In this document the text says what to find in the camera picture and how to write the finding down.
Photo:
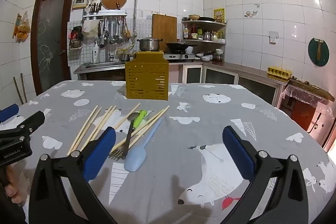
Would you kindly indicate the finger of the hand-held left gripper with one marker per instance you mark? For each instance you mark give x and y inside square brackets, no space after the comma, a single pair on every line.
[23,124]
[9,112]

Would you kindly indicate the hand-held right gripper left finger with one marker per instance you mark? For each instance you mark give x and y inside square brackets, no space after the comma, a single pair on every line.
[101,155]

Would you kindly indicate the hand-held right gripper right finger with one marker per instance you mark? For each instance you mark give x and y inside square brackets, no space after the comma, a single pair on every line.
[240,155]

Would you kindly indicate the bunch of wooden chopsticks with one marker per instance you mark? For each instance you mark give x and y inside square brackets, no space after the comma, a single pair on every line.
[104,119]

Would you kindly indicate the yellow perforated utensil holder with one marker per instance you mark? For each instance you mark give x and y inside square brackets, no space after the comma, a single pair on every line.
[147,77]

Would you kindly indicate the hanging kitchen utensils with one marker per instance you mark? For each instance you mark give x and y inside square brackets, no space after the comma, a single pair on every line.
[113,32]

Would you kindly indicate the person's left hand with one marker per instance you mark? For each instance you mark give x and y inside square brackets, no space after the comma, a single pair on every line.
[15,182]

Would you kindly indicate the thin wooden stick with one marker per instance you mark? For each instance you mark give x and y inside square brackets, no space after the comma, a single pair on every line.
[24,88]
[18,91]

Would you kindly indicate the dark metal fork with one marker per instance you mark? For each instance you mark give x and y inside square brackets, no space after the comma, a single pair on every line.
[127,134]

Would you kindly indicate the light blue plastic spatula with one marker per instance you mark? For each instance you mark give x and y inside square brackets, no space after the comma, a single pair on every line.
[135,159]

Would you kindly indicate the grey printed tablecloth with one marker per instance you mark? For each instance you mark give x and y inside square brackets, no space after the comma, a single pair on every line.
[183,140]

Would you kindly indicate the red cabinet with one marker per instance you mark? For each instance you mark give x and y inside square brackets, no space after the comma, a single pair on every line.
[302,113]

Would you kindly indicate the kitchen counter cabinet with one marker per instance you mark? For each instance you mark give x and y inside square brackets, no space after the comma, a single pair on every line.
[223,77]

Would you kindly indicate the brown framed glass door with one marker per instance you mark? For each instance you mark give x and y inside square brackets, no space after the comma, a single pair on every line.
[50,43]

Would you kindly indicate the hanging plastic bags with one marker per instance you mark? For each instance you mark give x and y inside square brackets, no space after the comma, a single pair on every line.
[22,29]

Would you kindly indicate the clear plastic sheet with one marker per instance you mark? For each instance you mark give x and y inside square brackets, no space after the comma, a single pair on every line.
[302,96]

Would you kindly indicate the steel kitchen sink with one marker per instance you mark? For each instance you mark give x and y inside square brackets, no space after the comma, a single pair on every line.
[99,65]

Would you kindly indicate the yellow egg carton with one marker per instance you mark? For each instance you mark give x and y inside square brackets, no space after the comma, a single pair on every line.
[279,72]

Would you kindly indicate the long wooden board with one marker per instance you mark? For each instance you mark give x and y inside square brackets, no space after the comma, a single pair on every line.
[309,87]

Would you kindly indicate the white soap bottle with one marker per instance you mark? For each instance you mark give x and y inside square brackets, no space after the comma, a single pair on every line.
[95,54]

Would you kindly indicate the small steel pot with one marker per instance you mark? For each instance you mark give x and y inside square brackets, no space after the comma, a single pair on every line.
[124,57]

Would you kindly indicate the glass jar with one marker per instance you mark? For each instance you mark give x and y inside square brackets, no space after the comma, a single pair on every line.
[218,56]

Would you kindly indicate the steel faucet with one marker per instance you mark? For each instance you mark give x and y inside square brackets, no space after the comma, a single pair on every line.
[108,53]

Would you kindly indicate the stack of white bowls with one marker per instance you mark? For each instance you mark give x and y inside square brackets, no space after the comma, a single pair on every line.
[204,58]

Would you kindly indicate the steel gas stove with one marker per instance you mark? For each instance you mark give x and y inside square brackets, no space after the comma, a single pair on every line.
[178,57]

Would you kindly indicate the white cloth bag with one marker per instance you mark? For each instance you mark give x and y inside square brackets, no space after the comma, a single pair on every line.
[90,28]

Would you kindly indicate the steel cooking pot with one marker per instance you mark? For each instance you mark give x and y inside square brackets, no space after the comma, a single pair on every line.
[149,45]

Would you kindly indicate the black wok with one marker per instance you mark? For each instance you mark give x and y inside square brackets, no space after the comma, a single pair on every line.
[178,47]

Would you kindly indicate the green round board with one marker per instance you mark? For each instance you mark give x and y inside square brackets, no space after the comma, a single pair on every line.
[312,53]

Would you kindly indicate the row of condiment bottles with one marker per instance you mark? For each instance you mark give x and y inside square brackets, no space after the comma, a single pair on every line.
[186,32]

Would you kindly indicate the steel corner shelf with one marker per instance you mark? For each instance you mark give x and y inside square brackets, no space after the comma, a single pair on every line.
[210,22]

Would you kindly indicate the flat black pan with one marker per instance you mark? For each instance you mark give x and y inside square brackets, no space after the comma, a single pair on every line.
[207,19]

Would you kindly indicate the rectangular wooden cutting board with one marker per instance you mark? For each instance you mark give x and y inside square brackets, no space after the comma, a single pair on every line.
[164,27]

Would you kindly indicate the beige bowl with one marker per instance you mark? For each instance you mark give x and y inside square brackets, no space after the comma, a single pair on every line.
[194,17]

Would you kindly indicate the white wall socket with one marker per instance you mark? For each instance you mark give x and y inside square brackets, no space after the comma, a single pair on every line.
[273,37]

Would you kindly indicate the yellow wall timer box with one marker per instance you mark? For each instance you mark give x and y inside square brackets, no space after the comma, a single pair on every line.
[78,4]

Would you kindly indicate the steel wall utensil rack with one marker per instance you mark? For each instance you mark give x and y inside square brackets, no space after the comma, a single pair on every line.
[105,14]

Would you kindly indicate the wall hook sticker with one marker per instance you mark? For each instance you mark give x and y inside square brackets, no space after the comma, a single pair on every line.
[248,14]

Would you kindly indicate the yellow wall poster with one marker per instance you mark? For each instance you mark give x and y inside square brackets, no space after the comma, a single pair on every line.
[219,15]

